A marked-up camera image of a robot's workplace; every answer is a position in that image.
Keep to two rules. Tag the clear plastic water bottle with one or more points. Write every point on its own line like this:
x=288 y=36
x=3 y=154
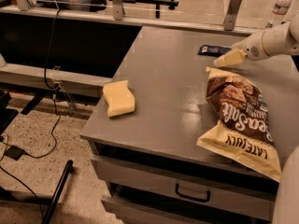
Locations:
x=278 y=13

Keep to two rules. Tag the metal railing post right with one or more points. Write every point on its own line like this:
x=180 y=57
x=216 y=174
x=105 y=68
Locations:
x=231 y=15

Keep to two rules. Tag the grey drawer with black handle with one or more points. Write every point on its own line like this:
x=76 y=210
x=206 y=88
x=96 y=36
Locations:
x=198 y=191

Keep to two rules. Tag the brown Late July chip bag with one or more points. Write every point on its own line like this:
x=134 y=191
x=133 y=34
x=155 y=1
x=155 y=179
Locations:
x=242 y=131

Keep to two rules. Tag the metal railing post middle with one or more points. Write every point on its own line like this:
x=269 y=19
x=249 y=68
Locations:
x=118 y=12

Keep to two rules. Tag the black metal chair leg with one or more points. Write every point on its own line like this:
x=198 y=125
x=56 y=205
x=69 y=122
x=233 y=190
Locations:
x=68 y=169

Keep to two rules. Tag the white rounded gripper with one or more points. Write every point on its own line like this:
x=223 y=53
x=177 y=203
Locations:
x=252 y=47

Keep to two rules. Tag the black power adapter brick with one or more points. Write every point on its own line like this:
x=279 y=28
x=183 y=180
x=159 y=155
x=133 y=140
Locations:
x=14 y=152

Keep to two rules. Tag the blue rxbar blueberry wrapper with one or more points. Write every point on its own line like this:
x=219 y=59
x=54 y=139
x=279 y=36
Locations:
x=211 y=50

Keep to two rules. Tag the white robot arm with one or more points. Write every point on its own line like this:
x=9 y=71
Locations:
x=271 y=58

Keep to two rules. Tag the yellow sponge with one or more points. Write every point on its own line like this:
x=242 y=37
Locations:
x=119 y=98

